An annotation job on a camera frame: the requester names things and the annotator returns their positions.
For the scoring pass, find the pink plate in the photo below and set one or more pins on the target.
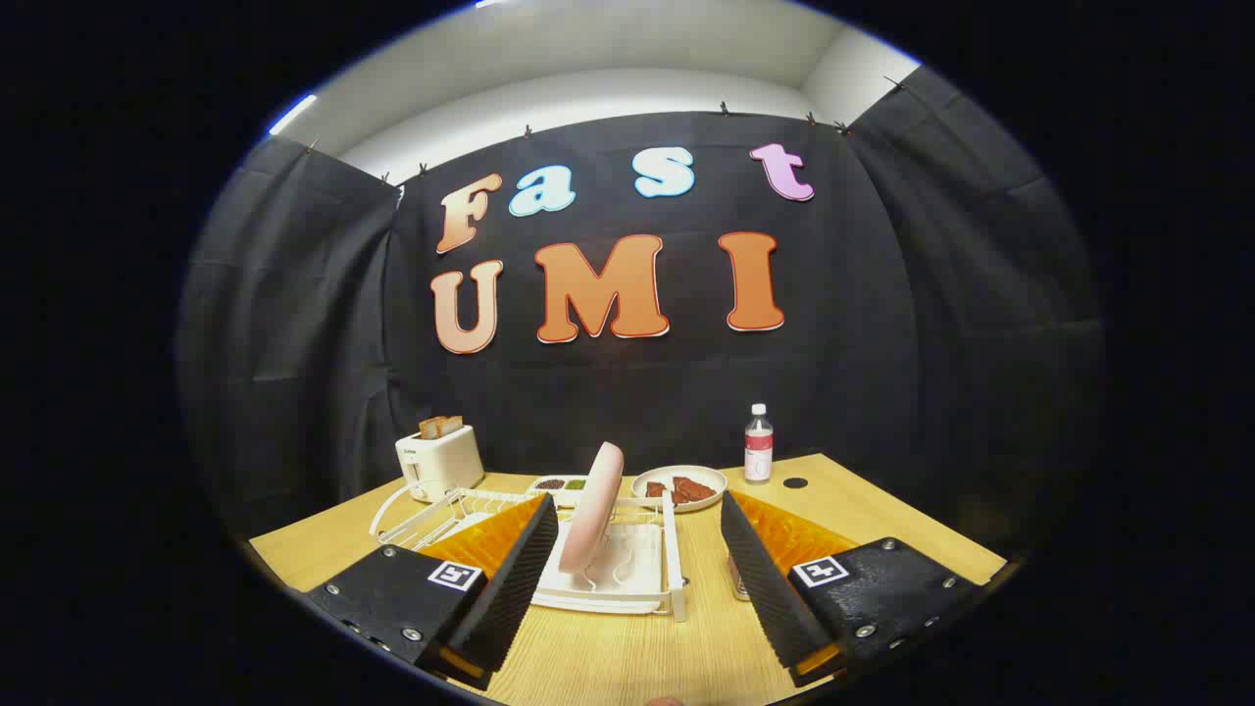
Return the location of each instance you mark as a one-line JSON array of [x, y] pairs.
[[593, 510]]

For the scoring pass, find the white sauce dish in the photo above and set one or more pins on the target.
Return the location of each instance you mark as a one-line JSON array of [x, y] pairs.
[[559, 496]]

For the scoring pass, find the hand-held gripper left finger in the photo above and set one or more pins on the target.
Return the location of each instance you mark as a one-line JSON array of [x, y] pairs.
[[510, 588]]

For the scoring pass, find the white toaster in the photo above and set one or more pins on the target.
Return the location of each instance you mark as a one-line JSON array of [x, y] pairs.
[[441, 461]]

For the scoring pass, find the white drip tray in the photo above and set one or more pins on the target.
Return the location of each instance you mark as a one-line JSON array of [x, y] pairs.
[[627, 579]]

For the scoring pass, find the brown meat slices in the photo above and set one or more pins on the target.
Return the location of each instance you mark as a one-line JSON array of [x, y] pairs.
[[691, 488]]

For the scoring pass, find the toast slice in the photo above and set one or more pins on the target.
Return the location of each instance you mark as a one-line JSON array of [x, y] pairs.
[[431, 428], [453, 424]]

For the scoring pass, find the clear bottle with red label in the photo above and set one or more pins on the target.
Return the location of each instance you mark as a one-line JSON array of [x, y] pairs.
[[758, 456]]

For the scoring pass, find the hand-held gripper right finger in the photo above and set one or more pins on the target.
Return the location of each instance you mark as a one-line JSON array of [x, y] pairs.
[[770, 588]]

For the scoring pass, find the black backdrop cloth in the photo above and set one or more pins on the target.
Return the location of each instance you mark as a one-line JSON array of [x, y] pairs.
[[637, 392]]

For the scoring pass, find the white plate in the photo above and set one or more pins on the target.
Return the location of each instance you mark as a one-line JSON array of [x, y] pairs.
[[647, 476]]

